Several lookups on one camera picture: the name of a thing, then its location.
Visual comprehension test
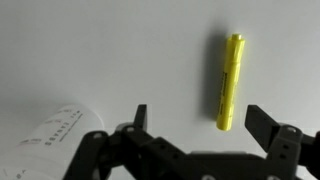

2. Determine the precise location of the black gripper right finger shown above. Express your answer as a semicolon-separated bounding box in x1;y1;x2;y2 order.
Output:
245;105;302;180

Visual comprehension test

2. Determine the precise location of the clear plastic cup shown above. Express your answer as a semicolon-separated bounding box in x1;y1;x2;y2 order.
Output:
0;105;104;180

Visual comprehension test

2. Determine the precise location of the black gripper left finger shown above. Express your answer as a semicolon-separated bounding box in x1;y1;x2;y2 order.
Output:
134;104;147;130

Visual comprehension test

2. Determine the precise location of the yellow highlighter marker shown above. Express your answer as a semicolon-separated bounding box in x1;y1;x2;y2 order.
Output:
217;34;245;131

